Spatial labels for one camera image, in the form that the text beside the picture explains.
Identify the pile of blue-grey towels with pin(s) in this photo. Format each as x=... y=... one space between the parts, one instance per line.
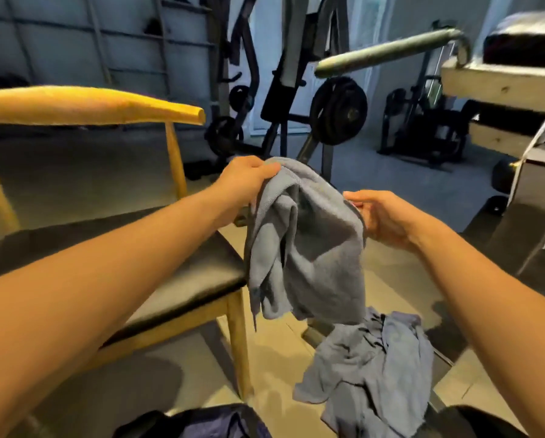
x=382 y=378

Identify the person's right hand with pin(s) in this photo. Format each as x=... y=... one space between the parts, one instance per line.
x=386 y=217

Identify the pale barbell bar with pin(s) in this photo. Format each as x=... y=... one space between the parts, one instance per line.
x=391 y=52

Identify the single blue-grey towel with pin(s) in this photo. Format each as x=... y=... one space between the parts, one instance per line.
x=313 y=251

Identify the black exercise machine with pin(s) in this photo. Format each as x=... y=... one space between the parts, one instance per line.
x=427 y=123

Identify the black and grey gym machine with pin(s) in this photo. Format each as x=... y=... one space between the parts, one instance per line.
x=281 y=77

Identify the wooden chair with black seat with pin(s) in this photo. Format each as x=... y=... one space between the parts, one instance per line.
x=163 y=278

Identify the grey shelf unit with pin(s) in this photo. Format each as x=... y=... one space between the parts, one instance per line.
x=71 y=36

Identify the mounted black weight plate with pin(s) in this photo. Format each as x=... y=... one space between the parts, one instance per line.
x=338 y=111

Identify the person's left forearm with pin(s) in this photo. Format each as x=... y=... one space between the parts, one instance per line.
x=81 y=296

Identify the person's right forearm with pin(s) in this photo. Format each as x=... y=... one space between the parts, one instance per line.
x=491 y=305

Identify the person's left hand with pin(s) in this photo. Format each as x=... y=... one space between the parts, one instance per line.
x=245 y=179

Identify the navy blue bag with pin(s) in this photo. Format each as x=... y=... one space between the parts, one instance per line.
x=208 y=422

